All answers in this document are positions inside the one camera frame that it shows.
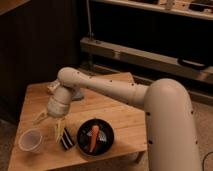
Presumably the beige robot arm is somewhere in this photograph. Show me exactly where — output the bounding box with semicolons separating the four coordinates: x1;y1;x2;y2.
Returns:
36;67;202;171

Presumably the blue grey sponge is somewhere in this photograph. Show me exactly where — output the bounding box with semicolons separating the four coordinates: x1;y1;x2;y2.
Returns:
72;89;84;101

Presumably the wooden table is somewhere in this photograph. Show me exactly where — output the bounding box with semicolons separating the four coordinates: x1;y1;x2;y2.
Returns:
7;71;161;171

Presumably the metal shelf rack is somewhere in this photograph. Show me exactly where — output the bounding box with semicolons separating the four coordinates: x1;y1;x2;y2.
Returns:
77;0;213;101

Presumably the beige cylindrical gripper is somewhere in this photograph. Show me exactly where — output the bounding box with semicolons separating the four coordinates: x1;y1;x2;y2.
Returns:
33;86;74;142

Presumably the orange carrot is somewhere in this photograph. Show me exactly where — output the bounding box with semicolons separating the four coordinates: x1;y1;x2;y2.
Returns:
89;125;99;153

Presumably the small clear bottle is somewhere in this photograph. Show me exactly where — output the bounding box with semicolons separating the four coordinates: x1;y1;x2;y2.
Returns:
47;81;60;94

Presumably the black handle on shelf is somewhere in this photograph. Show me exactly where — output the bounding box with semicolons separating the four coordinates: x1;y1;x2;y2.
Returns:
177;58;209;70

